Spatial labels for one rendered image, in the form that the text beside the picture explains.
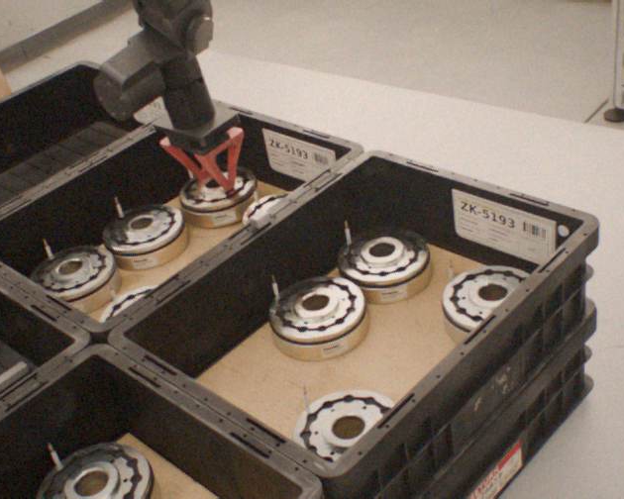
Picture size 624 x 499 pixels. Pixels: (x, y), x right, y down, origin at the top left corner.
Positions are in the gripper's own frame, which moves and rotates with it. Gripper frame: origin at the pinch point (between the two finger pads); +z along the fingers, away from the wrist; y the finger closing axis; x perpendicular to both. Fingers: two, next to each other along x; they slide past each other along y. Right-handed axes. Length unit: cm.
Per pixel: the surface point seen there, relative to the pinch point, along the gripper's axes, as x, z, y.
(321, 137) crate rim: 8.1, -4.5, 13.2
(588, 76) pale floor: 193, 97, -67
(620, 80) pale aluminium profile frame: 171, 83, -42
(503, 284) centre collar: 1.9, 3.0, 42.8
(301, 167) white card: 7.1, 0.4, 9.0
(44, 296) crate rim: -30.1, -7.3, 10.5
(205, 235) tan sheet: -6.2, 4.0, 3.0
